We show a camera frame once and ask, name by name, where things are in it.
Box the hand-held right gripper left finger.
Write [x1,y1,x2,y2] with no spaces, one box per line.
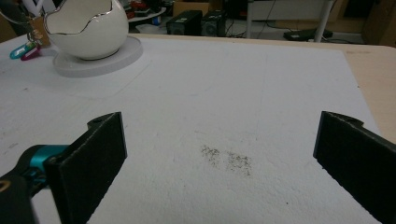
[46,111,128,224]

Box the white stand with pole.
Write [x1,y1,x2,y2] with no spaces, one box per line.
[21,0,144,79]

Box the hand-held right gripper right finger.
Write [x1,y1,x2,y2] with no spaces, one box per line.
[312,110,396,224]

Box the key with olive strap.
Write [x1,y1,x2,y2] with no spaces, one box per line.
[28,15,51,48]

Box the cardboard box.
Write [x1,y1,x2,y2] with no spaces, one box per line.
[360,0,396,49]

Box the key bunch with colourful tags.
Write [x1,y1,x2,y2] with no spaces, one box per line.
[0,8,43,62]

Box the white foam mat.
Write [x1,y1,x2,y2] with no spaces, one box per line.
[0,34,383,224]

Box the black flat case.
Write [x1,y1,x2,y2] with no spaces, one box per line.
[282,28,334,42]

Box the white egg-shaped bowl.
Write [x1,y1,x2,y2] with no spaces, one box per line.
[42,0,130,61]

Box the black computer tower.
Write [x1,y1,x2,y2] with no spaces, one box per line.
[165,9,204,36]
[200,9,227,38]

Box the white table leg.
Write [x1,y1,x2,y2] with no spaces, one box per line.
[245,0,254,39]
[312,0,336,44]

